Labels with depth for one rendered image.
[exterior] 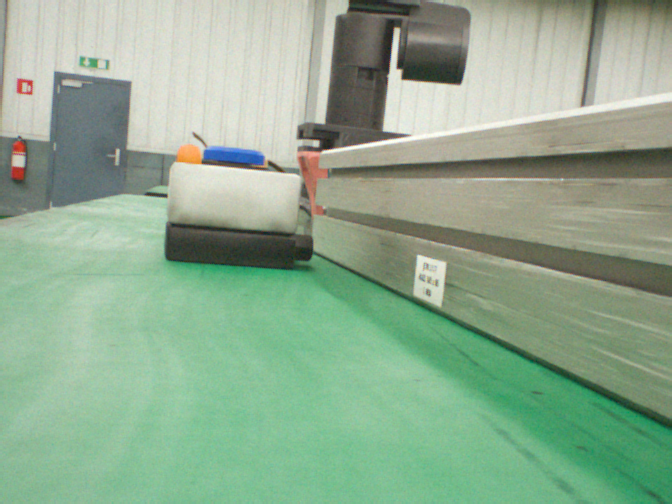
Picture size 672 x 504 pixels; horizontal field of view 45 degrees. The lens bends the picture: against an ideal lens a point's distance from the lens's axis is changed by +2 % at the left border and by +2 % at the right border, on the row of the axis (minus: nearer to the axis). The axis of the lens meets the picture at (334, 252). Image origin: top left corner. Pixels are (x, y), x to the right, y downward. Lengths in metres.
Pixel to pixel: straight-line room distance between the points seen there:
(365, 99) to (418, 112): 11.42
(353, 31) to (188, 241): 0.34
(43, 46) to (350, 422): 11.78
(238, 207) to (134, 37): 11.36
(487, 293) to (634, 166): 0.09
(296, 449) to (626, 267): 0.13
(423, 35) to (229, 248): 0.35
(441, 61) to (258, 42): 11.11
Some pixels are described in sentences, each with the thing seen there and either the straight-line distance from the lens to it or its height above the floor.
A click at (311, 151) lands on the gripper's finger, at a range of 0.77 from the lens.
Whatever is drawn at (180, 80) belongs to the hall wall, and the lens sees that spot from 11.74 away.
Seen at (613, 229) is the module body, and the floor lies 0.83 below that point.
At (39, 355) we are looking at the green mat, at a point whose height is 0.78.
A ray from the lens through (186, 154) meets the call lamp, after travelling 0.50.
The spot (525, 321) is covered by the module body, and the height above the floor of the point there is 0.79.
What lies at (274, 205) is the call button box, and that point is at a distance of 0.50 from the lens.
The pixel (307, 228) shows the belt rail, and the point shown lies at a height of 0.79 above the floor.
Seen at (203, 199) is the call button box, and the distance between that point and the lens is 0.50.
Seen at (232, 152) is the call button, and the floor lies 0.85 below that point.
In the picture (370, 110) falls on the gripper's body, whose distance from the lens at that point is 0.77.
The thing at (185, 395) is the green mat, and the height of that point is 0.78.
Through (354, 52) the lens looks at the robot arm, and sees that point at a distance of 0.77.
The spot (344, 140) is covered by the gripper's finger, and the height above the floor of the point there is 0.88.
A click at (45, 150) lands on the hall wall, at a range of 11.81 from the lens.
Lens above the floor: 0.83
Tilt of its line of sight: 4 degrees down
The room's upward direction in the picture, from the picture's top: 6 degrees clockwise
